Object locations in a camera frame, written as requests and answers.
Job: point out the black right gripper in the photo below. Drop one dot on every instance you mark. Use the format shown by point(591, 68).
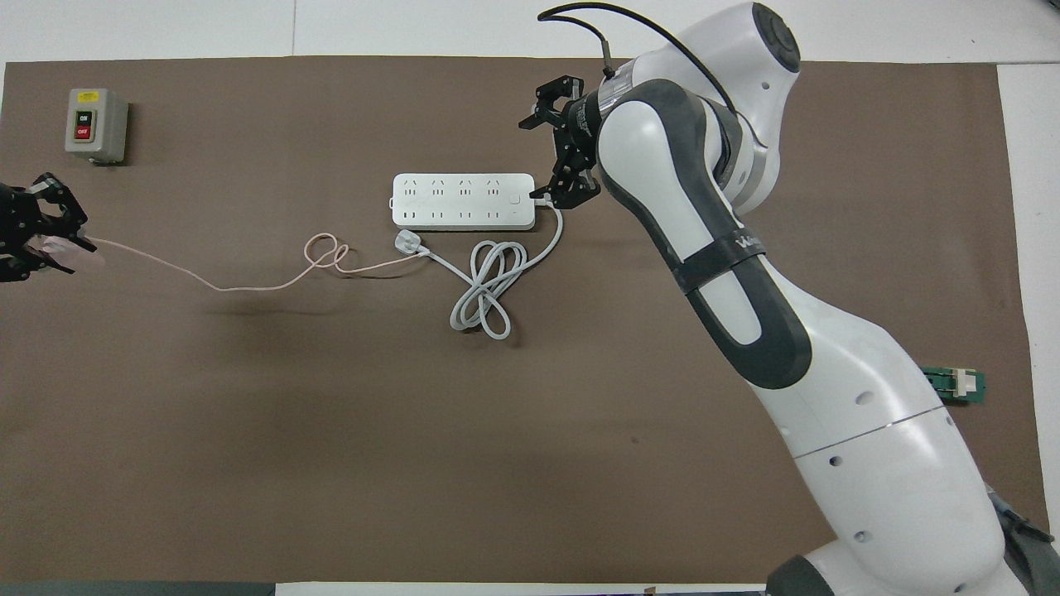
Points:
point(581, 124)

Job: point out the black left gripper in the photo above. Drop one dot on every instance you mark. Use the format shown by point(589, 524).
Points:
point(15, 228)

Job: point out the pink charger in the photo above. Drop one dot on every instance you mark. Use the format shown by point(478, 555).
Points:
point(62, 251)

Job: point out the white power strip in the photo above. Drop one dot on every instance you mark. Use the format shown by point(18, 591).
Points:
point(464, 201)

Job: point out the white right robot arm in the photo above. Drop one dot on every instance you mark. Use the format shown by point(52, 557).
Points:
point(828, 372)

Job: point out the brown table mat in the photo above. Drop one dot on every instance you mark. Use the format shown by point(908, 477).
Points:
point(331, 455)

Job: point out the green circuit board block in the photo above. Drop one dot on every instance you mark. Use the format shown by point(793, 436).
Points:
point(965, 385)

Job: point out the grey on-off switch box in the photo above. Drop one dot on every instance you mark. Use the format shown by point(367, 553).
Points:
point(108, 124)

